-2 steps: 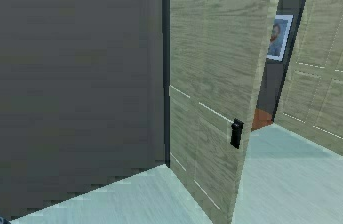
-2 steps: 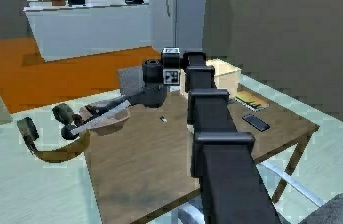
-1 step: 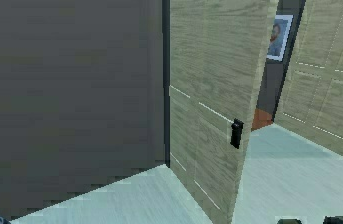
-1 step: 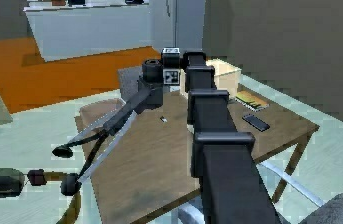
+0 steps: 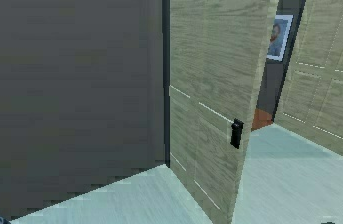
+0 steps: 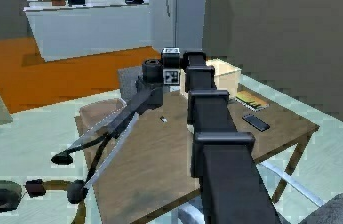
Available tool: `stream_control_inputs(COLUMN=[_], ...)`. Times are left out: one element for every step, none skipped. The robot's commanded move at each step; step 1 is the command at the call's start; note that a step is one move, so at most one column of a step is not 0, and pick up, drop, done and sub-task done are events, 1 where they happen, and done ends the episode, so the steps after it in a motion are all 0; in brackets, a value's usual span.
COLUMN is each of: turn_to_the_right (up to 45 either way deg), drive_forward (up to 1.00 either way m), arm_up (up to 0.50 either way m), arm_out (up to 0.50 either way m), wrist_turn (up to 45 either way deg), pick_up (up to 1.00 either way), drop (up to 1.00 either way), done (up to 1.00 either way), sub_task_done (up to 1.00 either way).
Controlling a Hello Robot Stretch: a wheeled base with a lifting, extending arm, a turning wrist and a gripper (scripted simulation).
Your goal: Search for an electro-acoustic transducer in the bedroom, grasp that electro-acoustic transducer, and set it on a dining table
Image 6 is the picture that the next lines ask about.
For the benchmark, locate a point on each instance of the tan round chair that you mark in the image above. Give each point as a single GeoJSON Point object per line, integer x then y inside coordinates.
{"type": "Point", "coordinates": [95, 113]}

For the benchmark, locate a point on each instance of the grey upholstered armchair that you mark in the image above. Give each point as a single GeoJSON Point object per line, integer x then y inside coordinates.
{"type": "Point", "coordinates": [339, 208]}

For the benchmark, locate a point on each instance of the cream box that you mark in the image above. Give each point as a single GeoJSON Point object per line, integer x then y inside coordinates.
{"type": "Point", "coordinates": [227, 75]}

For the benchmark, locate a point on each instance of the brown wooden table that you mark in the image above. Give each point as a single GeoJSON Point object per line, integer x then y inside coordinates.
{"type": "Point", "coordinates": [159, 160]}

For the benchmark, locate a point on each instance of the brown wooden bar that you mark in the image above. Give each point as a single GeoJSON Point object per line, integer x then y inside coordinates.
{"type": "Point", "coordinates": [57, 185]}

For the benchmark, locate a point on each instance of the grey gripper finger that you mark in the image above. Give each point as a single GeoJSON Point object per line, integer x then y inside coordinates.
{"type": "Point", "coordinates": [76, 192]}
{"type": "Point", "coordinates": [62, 159]}

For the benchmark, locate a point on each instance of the brown object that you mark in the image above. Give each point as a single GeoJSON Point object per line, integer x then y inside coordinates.
{"type": "Point", "coordinates": [59, 2]}

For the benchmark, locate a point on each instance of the black phone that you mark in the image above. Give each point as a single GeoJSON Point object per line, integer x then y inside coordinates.
{"type": "Point", "coordinates": [256, 122]}

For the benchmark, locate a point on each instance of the pale grey fridge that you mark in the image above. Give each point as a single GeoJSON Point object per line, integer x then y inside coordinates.
{"type": "Point", "coordinates": [185, 23]}

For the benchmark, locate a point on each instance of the yellow green book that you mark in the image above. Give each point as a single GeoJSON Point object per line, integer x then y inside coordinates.
{"type": "Point", "coordinates": [250, 100]}

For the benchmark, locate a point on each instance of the white kitchen counter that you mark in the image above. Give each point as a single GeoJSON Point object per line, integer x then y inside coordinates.
{"type": "Point", "coordinates": [92, 31]}

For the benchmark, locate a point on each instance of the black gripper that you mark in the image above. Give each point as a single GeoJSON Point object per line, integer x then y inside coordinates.
{"type": "Point", "coordinates": [152, 71]}

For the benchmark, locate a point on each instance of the small black block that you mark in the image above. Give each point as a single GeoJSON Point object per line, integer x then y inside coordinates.
{"type": "Point", "coordinates": [35, 188]}

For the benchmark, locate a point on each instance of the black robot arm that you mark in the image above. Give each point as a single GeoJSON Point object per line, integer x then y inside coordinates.
{"type": "Point", "coordinates": [225, 173]}

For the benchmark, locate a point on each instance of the grey chair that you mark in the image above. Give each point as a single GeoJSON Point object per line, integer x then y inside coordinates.
{"type": "Point", "coordinates": [128, 81]}

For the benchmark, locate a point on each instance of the small black white object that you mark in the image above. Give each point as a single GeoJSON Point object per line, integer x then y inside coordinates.
{"type": "Point", "coordinates": [163, 119]}

